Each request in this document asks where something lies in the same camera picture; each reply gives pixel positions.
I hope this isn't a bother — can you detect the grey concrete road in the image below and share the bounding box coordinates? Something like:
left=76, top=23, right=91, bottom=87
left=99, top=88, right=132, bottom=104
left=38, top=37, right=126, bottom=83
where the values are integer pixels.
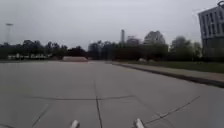
left=0, top=60, right=224, bottom=128

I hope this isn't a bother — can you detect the row of trees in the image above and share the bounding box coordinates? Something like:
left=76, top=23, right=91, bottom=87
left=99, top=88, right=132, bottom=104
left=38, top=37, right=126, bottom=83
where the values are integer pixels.
left=0, top=30, right=204, bottom=62

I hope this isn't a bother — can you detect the distant tower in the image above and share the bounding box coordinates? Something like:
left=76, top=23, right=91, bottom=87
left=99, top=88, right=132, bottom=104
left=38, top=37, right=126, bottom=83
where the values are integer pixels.
left=120, top=29, right=126, bottom=44

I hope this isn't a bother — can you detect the dark kerb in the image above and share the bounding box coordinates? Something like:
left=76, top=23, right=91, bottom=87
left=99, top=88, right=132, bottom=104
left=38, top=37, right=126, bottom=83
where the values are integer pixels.
left=111, top=62, right=224, bottom=89

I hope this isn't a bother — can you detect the robot's own part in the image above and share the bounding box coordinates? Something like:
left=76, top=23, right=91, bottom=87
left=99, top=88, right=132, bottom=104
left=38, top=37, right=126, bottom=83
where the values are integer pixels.
left=134, top=118, right=146, bottom=128
left=69, top=119, right=80, bottom=128

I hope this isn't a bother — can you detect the grass strip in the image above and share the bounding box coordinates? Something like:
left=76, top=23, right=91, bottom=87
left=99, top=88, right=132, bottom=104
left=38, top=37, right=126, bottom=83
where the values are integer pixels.
left=133, top=60, right=224, bottom=74

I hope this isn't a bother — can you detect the pale building with windows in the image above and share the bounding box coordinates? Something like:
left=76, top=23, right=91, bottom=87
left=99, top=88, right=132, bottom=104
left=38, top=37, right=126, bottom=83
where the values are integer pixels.
left=197, top=4, right=224, bottom=60

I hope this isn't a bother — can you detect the tall floodlight pole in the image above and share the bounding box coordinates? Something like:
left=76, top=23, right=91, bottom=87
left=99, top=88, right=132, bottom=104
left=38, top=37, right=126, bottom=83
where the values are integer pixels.
left=4, top=22, right=14, bottom=46

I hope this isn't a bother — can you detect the low reddish wall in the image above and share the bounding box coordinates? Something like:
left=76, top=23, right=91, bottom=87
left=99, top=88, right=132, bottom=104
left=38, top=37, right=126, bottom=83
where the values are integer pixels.
left=61, top=55, right=89, bottom=63

